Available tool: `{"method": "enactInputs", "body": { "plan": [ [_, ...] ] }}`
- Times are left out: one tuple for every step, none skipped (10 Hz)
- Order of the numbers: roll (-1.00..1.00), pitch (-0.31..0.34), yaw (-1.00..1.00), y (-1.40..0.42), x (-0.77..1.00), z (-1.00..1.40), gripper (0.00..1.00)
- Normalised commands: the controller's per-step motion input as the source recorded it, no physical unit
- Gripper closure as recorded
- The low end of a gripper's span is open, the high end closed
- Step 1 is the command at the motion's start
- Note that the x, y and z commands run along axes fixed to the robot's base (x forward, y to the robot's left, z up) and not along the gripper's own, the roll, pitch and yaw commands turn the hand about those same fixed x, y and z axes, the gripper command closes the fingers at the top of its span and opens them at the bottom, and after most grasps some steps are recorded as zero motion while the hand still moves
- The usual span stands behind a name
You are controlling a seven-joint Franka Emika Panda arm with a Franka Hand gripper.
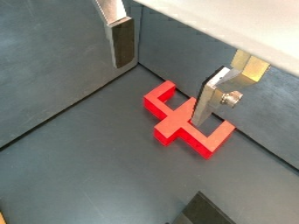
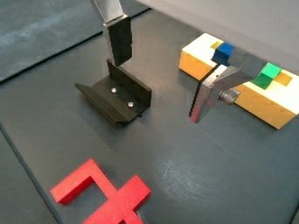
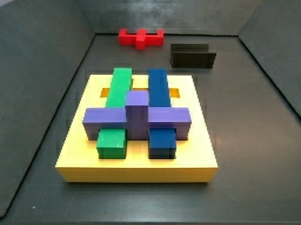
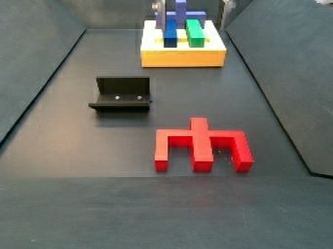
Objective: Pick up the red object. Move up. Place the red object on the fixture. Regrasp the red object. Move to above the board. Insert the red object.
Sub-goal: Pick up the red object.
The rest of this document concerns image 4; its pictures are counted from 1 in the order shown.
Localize red E-shaped block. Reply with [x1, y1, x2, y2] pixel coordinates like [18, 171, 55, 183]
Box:
[156, 118, 254, 173]

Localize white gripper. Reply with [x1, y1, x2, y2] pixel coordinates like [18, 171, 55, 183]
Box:
[153, 0, 168, 31]

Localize blue bar block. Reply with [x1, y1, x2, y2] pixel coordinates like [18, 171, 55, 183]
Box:
[165, 19, 178, 48]

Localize black angled holder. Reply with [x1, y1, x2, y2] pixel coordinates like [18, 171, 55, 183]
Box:
[89, 76, 152, 111]

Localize yellow wooden board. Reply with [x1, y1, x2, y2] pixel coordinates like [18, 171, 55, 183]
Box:
[141, 20, 226, 68]

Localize green bar block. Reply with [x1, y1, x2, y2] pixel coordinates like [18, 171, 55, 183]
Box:
[185, 19, 206, 48]

